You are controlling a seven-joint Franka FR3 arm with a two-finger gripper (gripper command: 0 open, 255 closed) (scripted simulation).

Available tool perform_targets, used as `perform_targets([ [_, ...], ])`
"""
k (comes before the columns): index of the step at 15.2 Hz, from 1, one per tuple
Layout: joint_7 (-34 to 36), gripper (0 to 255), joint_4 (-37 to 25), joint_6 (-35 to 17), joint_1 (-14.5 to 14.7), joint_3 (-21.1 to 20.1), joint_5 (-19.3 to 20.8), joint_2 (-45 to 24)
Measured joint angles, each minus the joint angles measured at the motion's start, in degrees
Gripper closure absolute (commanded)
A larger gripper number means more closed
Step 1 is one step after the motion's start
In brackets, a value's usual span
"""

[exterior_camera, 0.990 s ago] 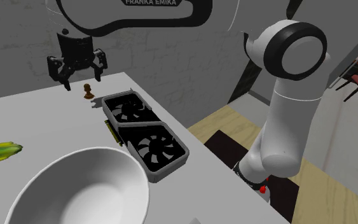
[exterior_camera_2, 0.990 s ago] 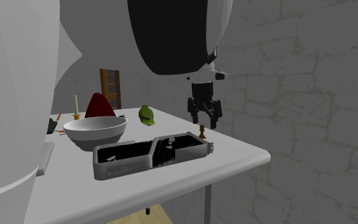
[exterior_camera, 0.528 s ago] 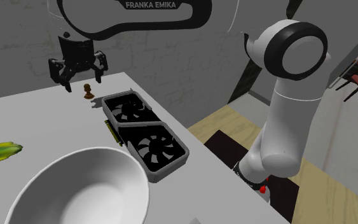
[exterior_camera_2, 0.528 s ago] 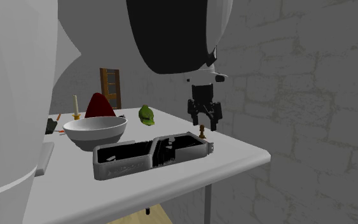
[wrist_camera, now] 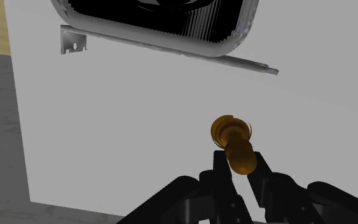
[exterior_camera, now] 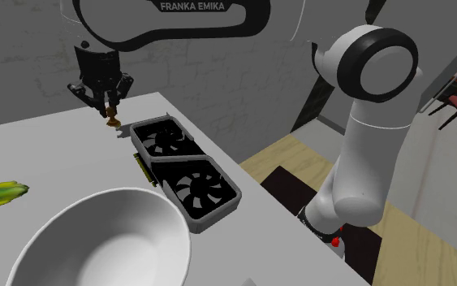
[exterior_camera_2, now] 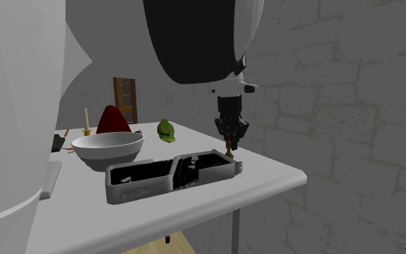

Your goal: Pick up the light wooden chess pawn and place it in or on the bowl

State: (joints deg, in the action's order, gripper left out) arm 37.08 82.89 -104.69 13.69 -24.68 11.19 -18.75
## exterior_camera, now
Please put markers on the small brown pawn-shaped figure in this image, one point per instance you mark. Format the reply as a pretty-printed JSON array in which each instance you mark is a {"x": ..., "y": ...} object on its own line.
[{"x": 113, "y": 119}]

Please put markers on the dark robot stand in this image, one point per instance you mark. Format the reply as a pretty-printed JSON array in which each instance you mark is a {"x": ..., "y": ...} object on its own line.
[{"x": 285, "y": 190}]

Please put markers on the large white bowl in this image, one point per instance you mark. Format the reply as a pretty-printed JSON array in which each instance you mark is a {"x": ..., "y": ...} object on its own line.
[{"x": 109, "y": 245}]

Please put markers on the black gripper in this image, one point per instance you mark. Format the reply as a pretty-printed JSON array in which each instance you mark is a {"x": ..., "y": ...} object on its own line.
[{"x": 99, "y": 73}]

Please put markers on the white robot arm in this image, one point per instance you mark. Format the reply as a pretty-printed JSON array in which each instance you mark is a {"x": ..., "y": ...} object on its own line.
[{"x": 364, "y": 158}]

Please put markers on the grey two-fan graphics card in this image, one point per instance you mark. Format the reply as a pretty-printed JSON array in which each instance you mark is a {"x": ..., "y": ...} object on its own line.
[{"x": 196, "y": 186}]

